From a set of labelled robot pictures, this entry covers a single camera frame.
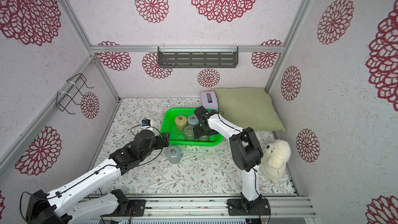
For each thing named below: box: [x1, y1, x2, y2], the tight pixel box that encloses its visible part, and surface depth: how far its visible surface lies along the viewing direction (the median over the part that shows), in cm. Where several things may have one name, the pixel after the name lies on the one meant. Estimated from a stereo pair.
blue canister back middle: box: [187, 114, 199, 126], surface depth 99 cm
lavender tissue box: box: [200, 90, 219, 111], surface depth 109 cm
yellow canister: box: [174, 115, 188, 132], surface depth 99 cm
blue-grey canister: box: [165, 145, 182, 165], surface depth 87 cm
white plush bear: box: [259, 139, 292, 185], surface depth 74 cm
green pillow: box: [211, 74, 286, 133], surface depth 105 cm
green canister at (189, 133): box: [183, 124, 196, 141], surface depth 94 cm
